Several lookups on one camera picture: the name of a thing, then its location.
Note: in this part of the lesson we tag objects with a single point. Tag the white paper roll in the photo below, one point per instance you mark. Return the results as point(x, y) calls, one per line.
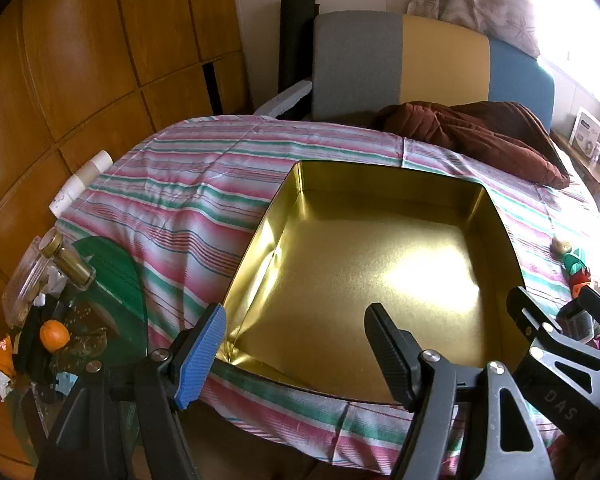
point(77, 185)

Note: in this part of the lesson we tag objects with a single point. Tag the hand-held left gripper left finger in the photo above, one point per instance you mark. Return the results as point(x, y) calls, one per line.
point(200, 360)

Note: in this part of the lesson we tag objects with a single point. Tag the grey yellow blue chair back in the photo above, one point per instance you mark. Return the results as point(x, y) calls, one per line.
point(360, 65)

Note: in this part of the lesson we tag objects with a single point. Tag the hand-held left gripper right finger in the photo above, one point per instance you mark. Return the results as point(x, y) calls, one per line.
point(387, 350)

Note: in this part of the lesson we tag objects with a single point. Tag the wooden wardrobe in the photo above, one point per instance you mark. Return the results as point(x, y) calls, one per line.
point(90, 60)

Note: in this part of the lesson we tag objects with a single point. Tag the striped pink green blanket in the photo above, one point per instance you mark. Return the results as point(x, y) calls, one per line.
point(180, 190)

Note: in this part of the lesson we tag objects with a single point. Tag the window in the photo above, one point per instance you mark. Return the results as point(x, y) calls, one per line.
point(580, 35)

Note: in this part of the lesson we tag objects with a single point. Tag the gold metal tin tray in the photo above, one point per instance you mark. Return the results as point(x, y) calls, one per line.
point(360, 270)

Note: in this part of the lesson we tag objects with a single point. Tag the orange ball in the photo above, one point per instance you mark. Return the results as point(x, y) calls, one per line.
point(54, 335)

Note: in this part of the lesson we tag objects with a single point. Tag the brown pillow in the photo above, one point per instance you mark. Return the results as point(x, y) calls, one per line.
point(480, 145)

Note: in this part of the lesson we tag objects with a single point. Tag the black rolled mat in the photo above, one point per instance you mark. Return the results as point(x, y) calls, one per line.
point(295, 40)

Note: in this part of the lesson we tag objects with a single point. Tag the orange white packet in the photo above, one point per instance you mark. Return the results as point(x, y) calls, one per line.
point(2, 365)

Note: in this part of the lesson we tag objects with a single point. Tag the white box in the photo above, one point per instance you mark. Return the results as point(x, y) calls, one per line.
point(586, 127)

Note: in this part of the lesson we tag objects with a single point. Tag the green glass side table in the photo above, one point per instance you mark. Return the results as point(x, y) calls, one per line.
point(115, 280)

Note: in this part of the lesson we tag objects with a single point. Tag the white chair armrest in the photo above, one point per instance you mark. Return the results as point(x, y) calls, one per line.
point(285, 99)

